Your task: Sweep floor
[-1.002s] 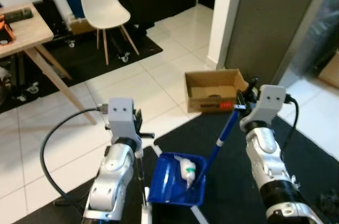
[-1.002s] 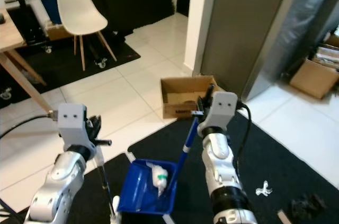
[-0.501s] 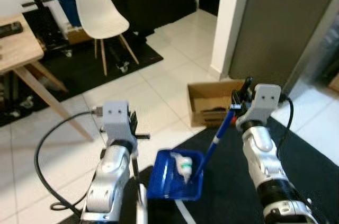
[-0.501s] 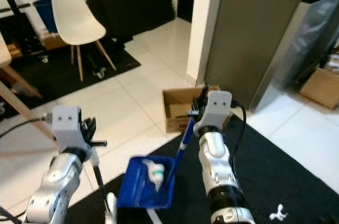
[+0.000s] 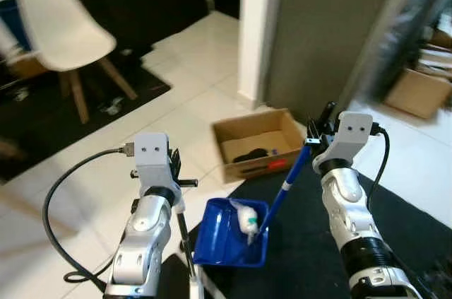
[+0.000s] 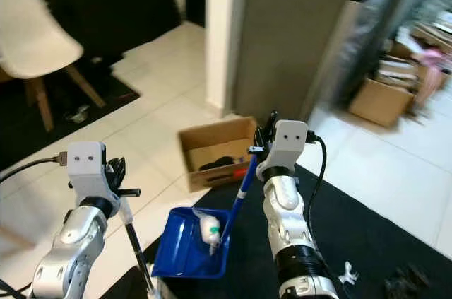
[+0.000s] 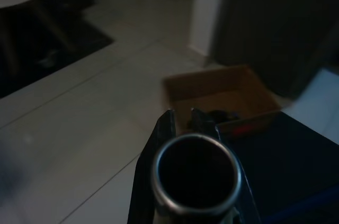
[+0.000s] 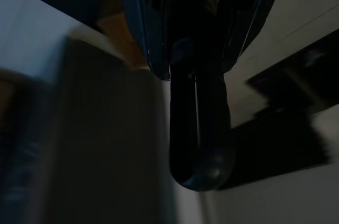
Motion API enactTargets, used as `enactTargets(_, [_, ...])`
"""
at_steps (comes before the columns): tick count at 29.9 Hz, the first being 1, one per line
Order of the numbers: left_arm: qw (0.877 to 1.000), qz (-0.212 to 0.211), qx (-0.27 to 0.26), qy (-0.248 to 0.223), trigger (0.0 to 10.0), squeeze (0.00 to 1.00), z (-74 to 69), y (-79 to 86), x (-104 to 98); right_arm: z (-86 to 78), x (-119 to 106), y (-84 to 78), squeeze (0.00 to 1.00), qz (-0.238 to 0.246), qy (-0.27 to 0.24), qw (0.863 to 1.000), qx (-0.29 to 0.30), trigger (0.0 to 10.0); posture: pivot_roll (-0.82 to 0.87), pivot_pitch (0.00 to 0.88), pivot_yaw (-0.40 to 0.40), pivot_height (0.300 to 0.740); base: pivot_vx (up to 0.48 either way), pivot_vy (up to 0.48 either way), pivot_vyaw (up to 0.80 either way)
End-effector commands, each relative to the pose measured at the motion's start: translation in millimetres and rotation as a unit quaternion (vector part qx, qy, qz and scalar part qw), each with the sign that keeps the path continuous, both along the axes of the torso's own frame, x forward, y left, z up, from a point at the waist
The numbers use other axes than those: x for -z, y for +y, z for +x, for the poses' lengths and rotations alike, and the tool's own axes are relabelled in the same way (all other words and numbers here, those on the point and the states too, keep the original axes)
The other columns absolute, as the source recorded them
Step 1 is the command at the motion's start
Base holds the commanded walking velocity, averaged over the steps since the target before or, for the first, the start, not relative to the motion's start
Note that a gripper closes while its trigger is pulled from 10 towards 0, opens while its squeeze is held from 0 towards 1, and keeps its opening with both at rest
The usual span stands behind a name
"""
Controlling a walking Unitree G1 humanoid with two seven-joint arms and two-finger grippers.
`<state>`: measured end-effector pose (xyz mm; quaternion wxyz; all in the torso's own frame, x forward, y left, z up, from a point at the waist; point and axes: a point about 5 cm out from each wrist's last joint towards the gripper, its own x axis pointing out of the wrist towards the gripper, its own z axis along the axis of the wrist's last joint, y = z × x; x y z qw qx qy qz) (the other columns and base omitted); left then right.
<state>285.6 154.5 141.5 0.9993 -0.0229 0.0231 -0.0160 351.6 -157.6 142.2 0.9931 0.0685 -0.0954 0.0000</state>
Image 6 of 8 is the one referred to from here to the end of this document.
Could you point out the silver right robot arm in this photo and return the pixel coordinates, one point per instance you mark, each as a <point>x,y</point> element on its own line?
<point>282,207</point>

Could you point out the small white plastic scrap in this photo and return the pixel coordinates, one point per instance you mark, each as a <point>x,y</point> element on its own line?
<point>348,273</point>

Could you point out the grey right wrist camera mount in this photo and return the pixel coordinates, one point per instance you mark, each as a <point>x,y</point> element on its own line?
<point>289,140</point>

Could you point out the small black crumpled trash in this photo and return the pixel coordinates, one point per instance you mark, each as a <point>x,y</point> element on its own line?
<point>406,281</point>

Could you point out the white trash with green spot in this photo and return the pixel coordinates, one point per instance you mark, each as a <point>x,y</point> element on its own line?
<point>208,230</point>

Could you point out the blue dustpan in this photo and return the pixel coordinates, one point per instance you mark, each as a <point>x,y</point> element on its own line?
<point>176,246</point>

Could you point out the dark grey fridge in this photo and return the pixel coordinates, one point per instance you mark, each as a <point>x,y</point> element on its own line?
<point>282,30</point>

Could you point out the cardboard box full of papers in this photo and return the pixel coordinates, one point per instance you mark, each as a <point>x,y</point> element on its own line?
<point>381,101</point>

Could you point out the black item in cardboard box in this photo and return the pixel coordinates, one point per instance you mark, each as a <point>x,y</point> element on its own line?
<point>215,165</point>

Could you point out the pink bag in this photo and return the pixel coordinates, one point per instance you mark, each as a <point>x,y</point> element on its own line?
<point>432,73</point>

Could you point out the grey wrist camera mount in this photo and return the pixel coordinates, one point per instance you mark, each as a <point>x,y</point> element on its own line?
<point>85,165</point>
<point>289,140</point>

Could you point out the upright black foam puzzle mat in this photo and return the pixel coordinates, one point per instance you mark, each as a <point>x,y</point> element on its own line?
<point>113,9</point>

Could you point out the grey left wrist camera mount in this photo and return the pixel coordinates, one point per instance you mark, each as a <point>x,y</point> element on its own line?
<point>85,165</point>

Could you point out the white chair wooden legs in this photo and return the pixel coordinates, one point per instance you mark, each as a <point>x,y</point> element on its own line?
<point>35,37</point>

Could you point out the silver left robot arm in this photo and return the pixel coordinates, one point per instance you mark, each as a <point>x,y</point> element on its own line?
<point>78,249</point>

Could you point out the flat black foam puzzle mat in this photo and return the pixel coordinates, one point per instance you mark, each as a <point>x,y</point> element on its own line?
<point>15,133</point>

